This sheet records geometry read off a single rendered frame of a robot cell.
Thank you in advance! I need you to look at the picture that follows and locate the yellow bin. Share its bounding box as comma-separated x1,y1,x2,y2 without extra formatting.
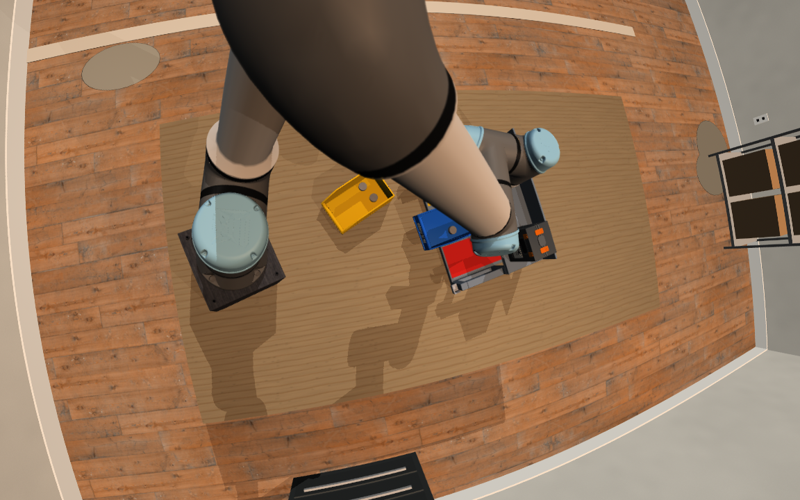
323,175,394,234

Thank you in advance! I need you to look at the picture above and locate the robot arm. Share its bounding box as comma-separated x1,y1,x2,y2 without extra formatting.
192,0,560,291

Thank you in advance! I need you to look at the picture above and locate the blue bin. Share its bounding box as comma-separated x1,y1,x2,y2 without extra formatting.
414,209,470,251

